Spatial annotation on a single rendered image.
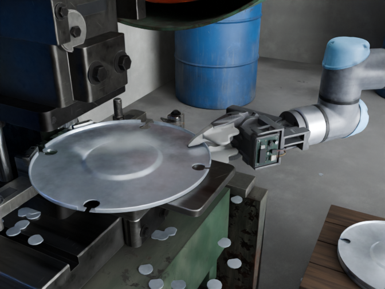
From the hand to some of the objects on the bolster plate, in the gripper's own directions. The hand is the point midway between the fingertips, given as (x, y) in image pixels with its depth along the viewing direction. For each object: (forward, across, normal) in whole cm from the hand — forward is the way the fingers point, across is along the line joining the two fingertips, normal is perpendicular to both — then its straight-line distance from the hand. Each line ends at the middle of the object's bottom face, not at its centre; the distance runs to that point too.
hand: (192, 144), depth 75 cm
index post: (-1, +8, +11) cm, 13 cm away
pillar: (+31, +5, +10) cm, 32 cm away
